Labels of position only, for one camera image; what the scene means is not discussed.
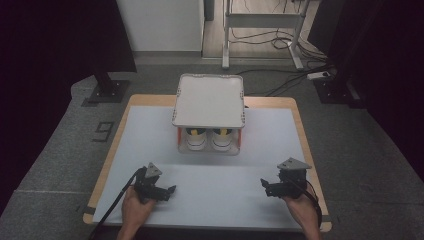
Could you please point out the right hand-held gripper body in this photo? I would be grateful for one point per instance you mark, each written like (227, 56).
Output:
(293, 181)

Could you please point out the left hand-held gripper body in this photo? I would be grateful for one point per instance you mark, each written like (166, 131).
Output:
(148, 183)

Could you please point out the navy and beige sneaker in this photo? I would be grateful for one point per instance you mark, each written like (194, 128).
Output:
(195, 140)
(221, 140)

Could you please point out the white two-tier shoe rack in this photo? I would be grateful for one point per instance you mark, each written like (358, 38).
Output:
(209, 103)

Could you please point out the person's right hand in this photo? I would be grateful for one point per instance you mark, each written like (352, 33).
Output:
(301, 208)

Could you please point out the person's left hand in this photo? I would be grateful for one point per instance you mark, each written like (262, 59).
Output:
(136, 211)

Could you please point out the white table mat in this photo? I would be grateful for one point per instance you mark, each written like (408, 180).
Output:
(150, 140)

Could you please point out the black tape piece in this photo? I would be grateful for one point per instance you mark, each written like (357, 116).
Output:
(326, 218)
(89, 210)

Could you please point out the black floor socket plate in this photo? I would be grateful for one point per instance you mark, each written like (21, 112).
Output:
(104, 130)

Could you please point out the wooden table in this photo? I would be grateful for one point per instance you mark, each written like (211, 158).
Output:
(150, 99)

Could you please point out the white power strip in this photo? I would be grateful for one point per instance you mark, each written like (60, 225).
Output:
(318, 75)

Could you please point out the dark curtain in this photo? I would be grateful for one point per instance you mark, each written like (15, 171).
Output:
(383, 66)
(50, 50)

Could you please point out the white cabinet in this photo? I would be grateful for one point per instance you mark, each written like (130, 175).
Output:
(160, 23)

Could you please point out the black stand with base plate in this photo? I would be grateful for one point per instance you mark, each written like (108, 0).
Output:
(336, 90)
(108, 90)

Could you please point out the white metal desk frame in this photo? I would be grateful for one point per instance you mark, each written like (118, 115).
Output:
(263, 20)

